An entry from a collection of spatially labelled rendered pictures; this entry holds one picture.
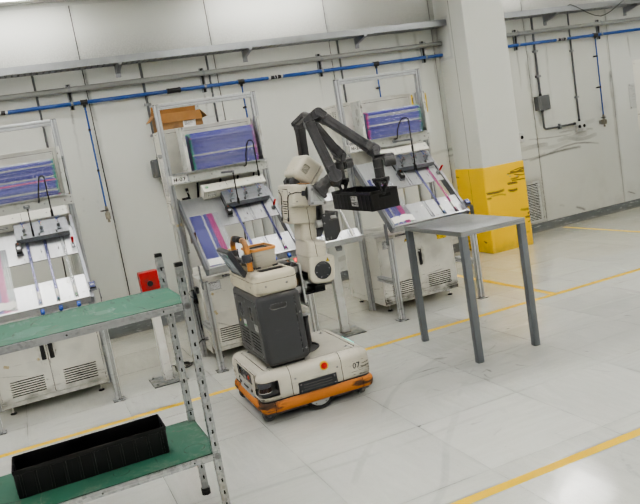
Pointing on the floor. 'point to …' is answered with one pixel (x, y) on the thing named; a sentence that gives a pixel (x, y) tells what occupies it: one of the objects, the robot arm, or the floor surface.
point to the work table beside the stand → (469, 223)
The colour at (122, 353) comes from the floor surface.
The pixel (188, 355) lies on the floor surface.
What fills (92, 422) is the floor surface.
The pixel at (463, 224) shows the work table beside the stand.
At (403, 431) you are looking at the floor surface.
